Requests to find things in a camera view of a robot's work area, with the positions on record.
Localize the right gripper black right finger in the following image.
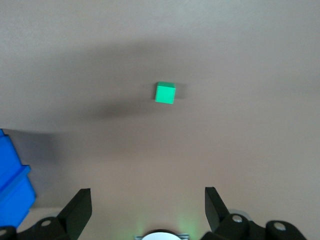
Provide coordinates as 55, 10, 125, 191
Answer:
201, 186, 309, 240

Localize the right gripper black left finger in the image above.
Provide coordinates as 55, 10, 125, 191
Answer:
0, 187, 93, 240

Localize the small green cube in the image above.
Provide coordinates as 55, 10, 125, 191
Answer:
152, 81, 177, 105

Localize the blue plastic storage bin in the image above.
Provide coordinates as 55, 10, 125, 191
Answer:
0, 128, 37, 229

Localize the brown table mat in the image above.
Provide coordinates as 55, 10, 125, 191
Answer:
0, 0, 320, 240

